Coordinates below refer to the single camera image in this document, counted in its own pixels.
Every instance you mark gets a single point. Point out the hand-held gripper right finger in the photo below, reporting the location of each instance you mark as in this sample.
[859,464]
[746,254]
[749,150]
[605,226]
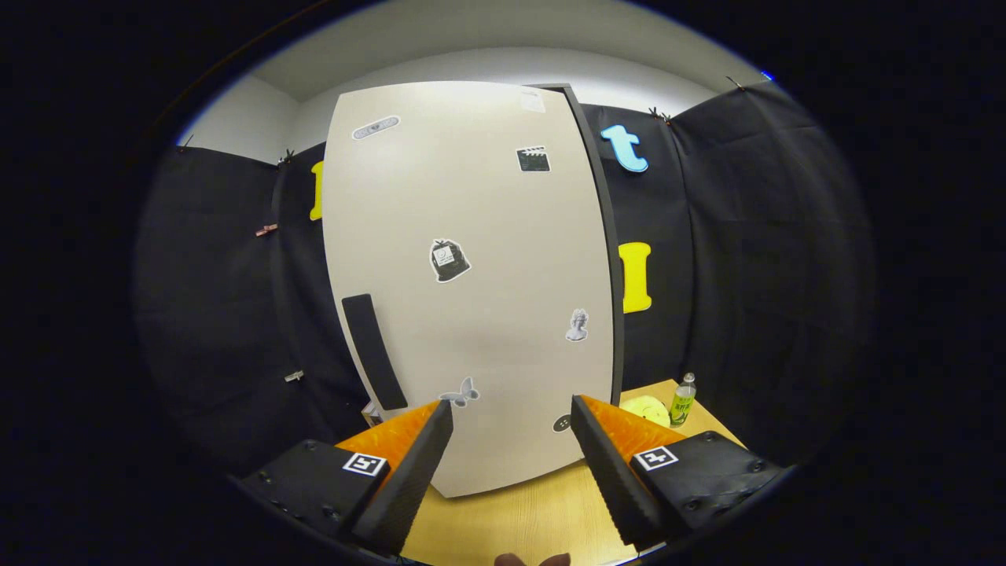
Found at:
[609,472]

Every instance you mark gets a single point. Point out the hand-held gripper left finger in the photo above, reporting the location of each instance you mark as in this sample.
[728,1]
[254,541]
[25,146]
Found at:
[413,472]

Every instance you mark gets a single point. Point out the grey shoe cabinet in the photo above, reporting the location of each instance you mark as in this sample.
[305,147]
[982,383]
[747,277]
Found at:
[618,346]

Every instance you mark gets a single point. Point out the white book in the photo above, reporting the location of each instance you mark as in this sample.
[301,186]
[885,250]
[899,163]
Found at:
[371,410]

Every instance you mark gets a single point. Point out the yellow round object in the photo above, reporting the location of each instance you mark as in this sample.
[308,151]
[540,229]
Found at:
[648,409]

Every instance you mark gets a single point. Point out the green drink bottle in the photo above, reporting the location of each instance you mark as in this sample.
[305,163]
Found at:
[682,405]

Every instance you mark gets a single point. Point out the black backdrop cloth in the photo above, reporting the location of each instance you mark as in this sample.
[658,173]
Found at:
[770,275]

